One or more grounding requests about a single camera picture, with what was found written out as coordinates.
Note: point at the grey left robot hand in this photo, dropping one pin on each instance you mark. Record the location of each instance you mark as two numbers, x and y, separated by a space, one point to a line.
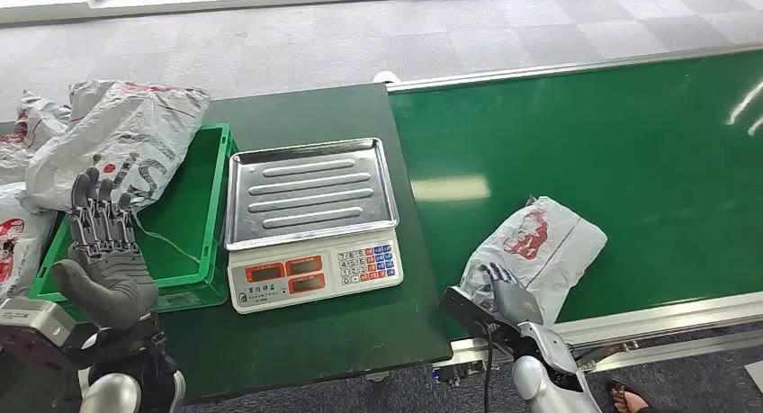
113 285

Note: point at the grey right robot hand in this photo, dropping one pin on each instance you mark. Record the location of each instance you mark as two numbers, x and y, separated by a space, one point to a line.
515 300

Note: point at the grey package with red logo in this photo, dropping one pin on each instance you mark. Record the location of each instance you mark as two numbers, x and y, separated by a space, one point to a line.
554 249

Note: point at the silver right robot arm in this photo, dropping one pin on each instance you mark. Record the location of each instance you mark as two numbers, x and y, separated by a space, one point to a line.
548 386

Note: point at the large grey package black letters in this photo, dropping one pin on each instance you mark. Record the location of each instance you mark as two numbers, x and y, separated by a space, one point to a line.
119 130

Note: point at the green conveyor belt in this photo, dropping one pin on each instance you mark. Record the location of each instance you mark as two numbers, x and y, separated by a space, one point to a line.
596 148

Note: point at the green plastic crate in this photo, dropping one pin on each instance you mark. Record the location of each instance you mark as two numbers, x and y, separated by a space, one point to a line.
179 231

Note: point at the white mailer bag red print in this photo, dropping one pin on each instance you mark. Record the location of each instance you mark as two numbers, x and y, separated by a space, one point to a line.
18 243

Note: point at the white electronic scale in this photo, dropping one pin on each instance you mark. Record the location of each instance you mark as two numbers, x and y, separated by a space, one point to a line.
268 291

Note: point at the white table foot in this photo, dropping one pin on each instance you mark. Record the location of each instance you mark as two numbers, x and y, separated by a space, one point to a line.
377 376
386 76

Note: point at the crumpled grey mailer bag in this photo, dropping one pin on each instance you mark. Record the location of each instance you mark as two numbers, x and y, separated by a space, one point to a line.
36 124

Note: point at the white floor sheet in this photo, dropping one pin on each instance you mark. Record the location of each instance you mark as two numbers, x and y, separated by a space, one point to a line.
756 377

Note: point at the white window sill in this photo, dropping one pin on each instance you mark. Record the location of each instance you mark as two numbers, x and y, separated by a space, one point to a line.
238 0

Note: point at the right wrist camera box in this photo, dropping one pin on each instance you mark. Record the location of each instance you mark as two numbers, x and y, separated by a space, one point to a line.
471 315

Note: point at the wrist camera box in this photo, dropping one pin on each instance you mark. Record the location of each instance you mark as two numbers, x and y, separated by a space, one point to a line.
33 318
471 315

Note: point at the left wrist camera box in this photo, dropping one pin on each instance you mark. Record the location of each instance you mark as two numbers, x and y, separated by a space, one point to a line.
33 318

